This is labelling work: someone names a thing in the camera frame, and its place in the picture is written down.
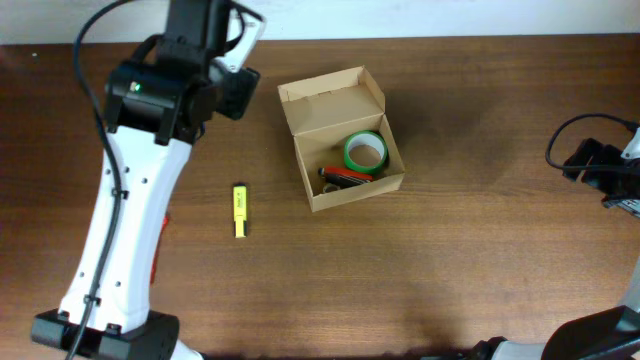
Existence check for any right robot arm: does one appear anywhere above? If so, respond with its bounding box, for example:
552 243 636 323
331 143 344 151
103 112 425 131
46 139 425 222
466 136 639 360

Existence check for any cardboard box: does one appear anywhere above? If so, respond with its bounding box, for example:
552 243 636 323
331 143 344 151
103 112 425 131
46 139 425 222
278 66 405 212

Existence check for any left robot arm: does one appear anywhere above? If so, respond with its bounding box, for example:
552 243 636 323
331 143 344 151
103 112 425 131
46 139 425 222
31 0 266 359

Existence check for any yellow highlighter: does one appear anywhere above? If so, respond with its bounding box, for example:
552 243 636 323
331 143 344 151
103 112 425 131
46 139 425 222
233 184 248 238

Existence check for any green tape roll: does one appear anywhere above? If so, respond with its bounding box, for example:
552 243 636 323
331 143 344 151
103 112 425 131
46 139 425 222
343 131 388 175

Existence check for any orange utility knife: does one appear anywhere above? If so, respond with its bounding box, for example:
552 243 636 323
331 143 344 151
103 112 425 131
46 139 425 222
150 212 170 285

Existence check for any yellow clear tape roll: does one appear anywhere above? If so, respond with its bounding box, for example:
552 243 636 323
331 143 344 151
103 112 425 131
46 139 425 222
322 183 341 194

